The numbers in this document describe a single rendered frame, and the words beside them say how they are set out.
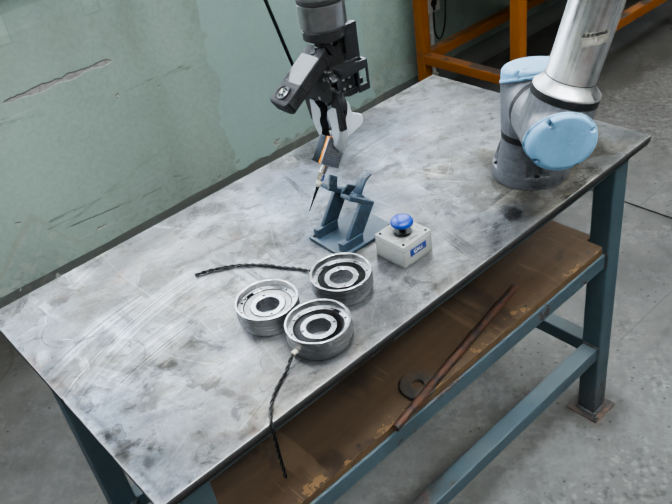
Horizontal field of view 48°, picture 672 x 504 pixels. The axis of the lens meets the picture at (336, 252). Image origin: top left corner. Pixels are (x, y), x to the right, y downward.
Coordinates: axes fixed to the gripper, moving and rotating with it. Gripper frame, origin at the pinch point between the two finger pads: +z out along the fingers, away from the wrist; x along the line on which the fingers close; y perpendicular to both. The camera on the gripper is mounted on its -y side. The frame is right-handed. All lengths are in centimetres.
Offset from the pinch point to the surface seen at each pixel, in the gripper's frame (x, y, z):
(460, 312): -9.7, 18.9, 44.8
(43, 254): 148, -24, 81
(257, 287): -2.8, -21.6, 16.5
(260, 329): -10.9, -26.9, 17.5
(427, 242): -14.9, 6.5, 17.4
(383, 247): -10.2, 0.4, 17.2
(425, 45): 143, 160, 69
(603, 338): -19, 57, 73
